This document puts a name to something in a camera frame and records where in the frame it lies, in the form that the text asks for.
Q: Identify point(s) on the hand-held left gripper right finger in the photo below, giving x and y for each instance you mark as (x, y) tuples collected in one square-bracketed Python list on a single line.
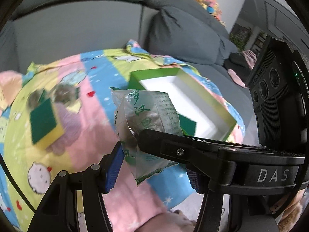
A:
[(193, 181)]

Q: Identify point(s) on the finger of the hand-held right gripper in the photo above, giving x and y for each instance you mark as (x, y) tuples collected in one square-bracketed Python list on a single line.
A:
[(169, 147)]

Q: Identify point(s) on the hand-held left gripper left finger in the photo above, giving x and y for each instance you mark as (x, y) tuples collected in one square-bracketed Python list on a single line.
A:
[(112, 171)]

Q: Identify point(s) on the green cardboard box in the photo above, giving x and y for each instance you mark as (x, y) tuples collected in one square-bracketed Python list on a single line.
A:
[(183, 94)]

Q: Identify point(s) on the pink checkered mesh cloth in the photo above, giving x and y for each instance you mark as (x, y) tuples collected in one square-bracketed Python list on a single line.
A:
[(70, 125)]

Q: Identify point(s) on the green and yellow sponge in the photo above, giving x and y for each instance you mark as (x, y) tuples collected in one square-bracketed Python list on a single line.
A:
[(188, 125), (43, 118)]

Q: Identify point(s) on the fluffy pink garment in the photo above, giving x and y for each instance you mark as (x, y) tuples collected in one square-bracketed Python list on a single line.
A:
[(157, 222)]

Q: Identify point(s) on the pink fluffy item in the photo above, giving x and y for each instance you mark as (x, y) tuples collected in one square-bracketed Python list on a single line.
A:
[(237, 77), (248, 56)]

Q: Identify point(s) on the potted green plants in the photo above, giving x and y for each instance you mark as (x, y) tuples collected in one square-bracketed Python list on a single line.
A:
[(241, 37)]

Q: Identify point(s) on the cartoon printed blanket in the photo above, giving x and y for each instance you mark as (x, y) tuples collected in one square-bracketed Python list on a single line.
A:
[(96, 77)]

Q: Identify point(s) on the grey panelled door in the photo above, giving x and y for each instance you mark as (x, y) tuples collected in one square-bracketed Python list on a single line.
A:
[(272, 4)]

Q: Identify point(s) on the grey sofa cushion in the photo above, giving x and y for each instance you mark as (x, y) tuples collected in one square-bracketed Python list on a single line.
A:
[(188, 33), (6, 48)]

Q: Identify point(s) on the pile of plush toys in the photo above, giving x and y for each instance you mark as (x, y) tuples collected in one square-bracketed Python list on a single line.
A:
[(205, 0)]

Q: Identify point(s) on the grey sofa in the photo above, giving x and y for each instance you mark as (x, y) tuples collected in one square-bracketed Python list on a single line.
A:
[(72, 29)]

